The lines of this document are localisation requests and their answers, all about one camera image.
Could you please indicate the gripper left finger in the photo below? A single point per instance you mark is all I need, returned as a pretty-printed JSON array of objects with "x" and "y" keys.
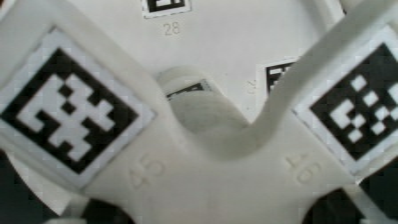
[{"x": 82, "y": 210}]

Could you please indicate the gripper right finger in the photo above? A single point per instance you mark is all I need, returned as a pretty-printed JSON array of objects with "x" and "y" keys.
[{"x": 354, "y": 205}]

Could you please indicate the white cross table base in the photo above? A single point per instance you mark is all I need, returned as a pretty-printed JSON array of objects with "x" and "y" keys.
[{"x": 224, "y": 186}]

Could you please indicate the white table leg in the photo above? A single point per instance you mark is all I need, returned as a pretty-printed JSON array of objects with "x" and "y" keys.
[{"x": 201, "y": 106}]

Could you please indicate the white round table top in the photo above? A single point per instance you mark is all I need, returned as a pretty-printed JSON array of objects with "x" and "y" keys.
[{"x": 224, "y": 43}]

